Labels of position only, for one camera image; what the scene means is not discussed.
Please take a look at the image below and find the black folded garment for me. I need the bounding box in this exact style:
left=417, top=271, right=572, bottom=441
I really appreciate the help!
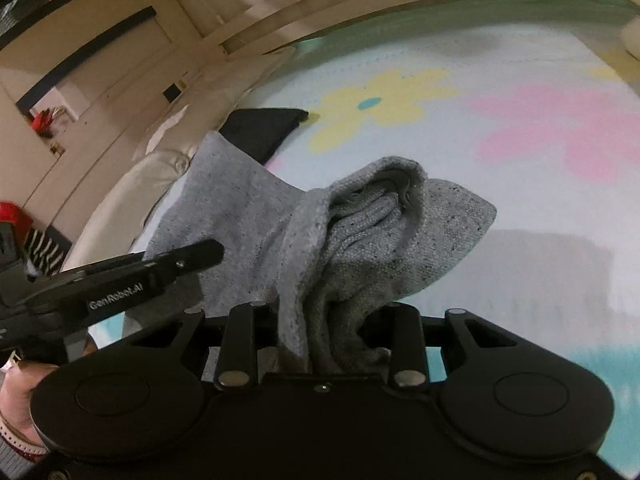
left=219, top=108, right=309, bottom=165

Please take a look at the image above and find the person's left hand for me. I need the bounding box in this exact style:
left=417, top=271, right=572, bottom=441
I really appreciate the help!
left=1, top=361, right=58, bottom=448

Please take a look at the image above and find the wooden headboard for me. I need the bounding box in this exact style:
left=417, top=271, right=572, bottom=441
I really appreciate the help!
left=1, top=0, right=425, bottom=226

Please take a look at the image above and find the red object on shelf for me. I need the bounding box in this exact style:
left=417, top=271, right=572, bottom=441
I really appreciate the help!
left=32, top=108, right=53, bottom=136

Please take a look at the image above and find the beige pillow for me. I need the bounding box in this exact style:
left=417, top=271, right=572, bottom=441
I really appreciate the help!
left=62, top=47, right=295, bottom=271

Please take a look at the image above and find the floral bed sheet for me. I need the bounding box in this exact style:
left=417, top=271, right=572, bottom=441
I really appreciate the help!
left=242, top=0, right=639, bottom=474

